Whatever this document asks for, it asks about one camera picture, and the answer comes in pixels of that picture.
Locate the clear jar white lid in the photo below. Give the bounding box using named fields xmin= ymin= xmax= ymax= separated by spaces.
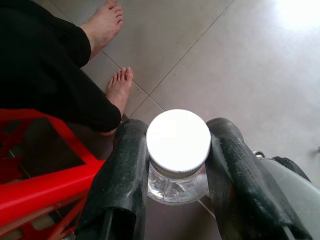
xmin=145 ymin=109 xmax=212 ymax=206

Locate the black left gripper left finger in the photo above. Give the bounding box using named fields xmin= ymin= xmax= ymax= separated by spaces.
xmin=74 ymin=119 xmax=151 ymax=240

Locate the person in black trousers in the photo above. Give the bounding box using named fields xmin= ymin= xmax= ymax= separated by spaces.
xmin=0 ymin=0 xmax=135 ymax=137

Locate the red plastic stool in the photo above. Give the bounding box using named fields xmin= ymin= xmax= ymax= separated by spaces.
xmin=0 ymin=108 xmax=107 ymax=240

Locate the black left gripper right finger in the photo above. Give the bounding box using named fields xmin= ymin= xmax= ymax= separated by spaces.
xmin=206 ymin=117 xmax=313 ymax=240

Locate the dark grey robot leg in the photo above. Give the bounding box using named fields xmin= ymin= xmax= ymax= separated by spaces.
xmin=253 ymin=149 xmax=320 ymax=240

